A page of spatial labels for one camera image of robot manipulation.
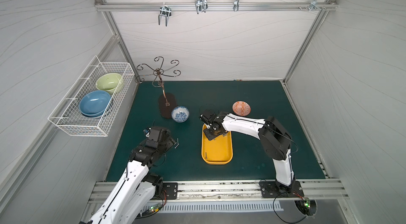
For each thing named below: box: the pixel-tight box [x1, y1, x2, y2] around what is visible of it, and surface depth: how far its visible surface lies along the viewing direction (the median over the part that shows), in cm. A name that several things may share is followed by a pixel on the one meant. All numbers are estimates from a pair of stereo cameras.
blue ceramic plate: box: [78, 90, 112, 117], surface depth 64 cm
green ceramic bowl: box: [95, 72, 123, 97], surface depth 73 cm
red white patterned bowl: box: [232, 100, 252, 117], surface depth 104 cm
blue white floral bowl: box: [171, 105, 190, 124], surface depth 101 cm
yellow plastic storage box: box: [201, 124, 234, 165], surface depth 87 cm
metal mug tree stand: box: [134, 56, 181, 119], surface depth 90 cm
